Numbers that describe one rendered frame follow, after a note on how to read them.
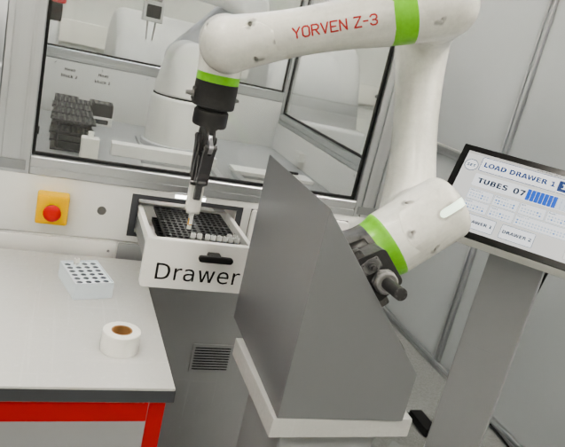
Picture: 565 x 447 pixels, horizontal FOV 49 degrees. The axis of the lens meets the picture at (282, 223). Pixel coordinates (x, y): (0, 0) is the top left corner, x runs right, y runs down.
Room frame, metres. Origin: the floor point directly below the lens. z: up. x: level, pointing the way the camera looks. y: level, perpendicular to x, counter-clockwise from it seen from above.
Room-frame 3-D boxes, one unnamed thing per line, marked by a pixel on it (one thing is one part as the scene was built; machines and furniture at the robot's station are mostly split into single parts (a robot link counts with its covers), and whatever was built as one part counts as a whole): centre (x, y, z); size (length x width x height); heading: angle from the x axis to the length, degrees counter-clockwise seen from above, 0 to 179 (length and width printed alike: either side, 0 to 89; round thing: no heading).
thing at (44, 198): (1.39, 0.54, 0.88); 0.07 x 0.05 x 0.07; 112
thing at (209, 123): (1.34, 0.20, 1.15); 0.08 x 0.07 x 0.09; 22
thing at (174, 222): (1.45, 0.21, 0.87); 0.22 x 0.18 x 0.06; 22
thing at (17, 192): (2.00, 0.39, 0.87); 1.02 x 0.95 x 0.14; 112
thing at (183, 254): (1.26, 0.13, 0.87); 0.29 x 0.02 x 0.11; 112
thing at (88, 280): (1.26, 0.40, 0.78); 0.12 x 0.08 x 0.04; 37
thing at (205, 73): (1.32, 0.20, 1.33); 0.13 x 0.11 x 0.14; 11
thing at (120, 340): (1.03, 0.24, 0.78); 0.07 x 0.07 x 0.04
